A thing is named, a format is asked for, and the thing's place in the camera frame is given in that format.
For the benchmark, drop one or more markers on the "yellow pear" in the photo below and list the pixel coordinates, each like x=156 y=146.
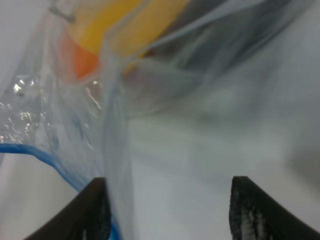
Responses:
x=94 y=18

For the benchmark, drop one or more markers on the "dark purple eggplant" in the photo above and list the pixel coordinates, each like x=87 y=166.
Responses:
x=220 y=43

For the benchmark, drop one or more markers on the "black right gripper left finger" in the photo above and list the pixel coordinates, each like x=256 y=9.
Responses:
x=86 y=217

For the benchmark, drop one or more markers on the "clear zip bag blue seal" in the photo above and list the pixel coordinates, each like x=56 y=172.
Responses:
x=80 y=129

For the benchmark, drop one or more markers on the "orange fruit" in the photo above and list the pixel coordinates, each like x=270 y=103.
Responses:
x=77 y=63

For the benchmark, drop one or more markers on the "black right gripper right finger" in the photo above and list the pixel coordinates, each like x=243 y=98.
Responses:
x=254 y=215

